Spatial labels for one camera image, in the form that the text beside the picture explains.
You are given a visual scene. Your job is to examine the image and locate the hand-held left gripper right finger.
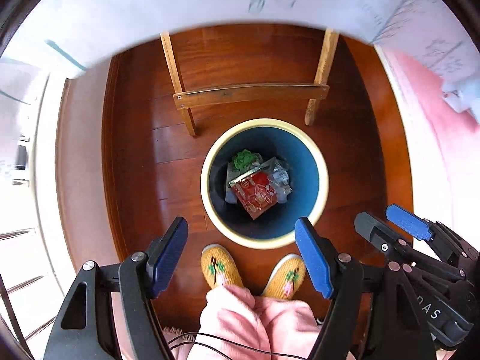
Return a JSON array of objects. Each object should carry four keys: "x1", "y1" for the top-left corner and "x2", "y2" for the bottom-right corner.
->
[{"x1": 294, "y1": 217, "x2": 437, "y2": 360}]

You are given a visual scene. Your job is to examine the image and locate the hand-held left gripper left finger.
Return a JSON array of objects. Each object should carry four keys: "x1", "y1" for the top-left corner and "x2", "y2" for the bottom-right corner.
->
[{"x1": 43, "y1": 216, "x2": 189, "y2": 360}]

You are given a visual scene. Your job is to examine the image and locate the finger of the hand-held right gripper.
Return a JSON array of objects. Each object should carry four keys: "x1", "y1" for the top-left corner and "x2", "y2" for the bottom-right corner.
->
[
  {"x1": 385, "y1": 204, "x2": 454, "y2": 242},
  {"x1": 354, "y1": 212, "x2": 415, "y2": 259}
]

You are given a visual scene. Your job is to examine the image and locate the orange red snack packet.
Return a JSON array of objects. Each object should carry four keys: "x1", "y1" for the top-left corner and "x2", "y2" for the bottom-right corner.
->
[{"x1": 229, "y1": 170, "x2": 280, "y2": 221}]

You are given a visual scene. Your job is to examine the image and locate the clear plastic wrapper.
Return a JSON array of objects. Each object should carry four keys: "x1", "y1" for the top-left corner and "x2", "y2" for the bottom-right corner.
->
[{"x1": 226, "y1": 157, "x2": 294, "y2": 205}]

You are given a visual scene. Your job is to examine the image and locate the blue bin with cream rim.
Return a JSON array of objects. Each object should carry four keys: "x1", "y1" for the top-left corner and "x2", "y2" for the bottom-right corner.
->
[{"x1": 200, "y1": 118, "x2": 330, "y2": 250}]

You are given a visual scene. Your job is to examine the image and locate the green wrapper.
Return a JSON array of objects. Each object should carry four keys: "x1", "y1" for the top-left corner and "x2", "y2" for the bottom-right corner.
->
[{"x1": 232, "y1": 149, "x2": 263, "y2": 171}]

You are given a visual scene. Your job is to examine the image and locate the yellow knitted slipper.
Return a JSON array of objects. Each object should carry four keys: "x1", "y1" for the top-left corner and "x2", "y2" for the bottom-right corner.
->
[
  {"x1": 261, "y1": 254, "x2": 306, "y2": 301},
  {"x1": 200, "y1": 244, "x2": 245, "y2": 289}
]

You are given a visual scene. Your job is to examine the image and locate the pink fleece trousers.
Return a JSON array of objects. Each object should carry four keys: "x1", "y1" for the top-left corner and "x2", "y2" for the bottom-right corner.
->
[{"x1": 165, "y1": 284, "x2": 357, "y2": 360}]

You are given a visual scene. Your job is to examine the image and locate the pink bed sheet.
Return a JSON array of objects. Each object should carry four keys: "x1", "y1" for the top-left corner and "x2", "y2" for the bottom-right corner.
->
[{"x1": 375, "y1": 43, "x2": 480, "y2": 233}]

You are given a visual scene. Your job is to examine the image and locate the metal window grille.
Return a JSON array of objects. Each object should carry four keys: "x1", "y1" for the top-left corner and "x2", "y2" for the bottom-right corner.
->
[{"x1": 0, "y1": 131, "x2": 57, "y2": 346}]

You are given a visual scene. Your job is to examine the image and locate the tree print tablecloth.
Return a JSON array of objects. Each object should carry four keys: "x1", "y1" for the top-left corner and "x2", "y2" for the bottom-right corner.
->
[{"x1": 0, "y1": 0, "x2": 480, "y2": 121}]

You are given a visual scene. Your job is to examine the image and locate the thin black cable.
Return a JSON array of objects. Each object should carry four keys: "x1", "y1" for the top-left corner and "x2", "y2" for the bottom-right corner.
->
[{"x1": 167, "y1": 331, "x2": 314, "y2": 359}]

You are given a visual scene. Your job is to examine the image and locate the wooden table frame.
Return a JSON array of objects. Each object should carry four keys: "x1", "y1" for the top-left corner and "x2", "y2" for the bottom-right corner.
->
[{"x1": 160, "y1": 28, "x2": 340, "y2": 137}]

